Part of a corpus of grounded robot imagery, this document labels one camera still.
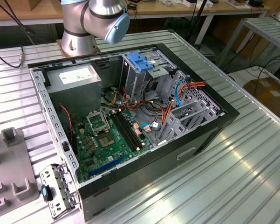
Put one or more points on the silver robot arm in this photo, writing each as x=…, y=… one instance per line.
x=102, y=14

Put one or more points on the grey metal disk bay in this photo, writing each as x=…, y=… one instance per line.
x=177, y=129

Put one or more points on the black RAM slot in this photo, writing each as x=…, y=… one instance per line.
x=130, y=130
x=122, y=130

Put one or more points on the grey optical drive cage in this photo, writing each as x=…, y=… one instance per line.
x=135, y=84

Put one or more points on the CPU socket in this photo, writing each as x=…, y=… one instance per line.
x=106, y=140

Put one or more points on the blue plastic drive latch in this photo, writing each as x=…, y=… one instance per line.
x=137, y=60

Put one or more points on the black open PC case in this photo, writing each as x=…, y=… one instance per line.
x=142, y=172

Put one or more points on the blue expansion slot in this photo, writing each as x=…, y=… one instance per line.
x=107, y=166

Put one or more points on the green motherboard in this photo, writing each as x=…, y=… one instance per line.
x=95, y=158

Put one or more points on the grey power supply unit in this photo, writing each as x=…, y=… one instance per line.
x=74, y=98

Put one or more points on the wooden desk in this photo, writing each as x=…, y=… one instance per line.
x=153, y=8

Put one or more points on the white box on desk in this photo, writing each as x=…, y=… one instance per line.
x=191, y=3

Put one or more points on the black latch with blue tab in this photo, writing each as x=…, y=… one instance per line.
x=45, y=192

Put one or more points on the brown cardboard box on floor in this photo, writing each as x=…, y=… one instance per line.
x=270, y=93

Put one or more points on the grey parts rack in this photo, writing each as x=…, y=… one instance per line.
x=11, y=163

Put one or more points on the small metal slat table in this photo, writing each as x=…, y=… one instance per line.
x=265, y=30

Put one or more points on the metal expansion bracket plate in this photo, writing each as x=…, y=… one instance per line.
x=47, y=175

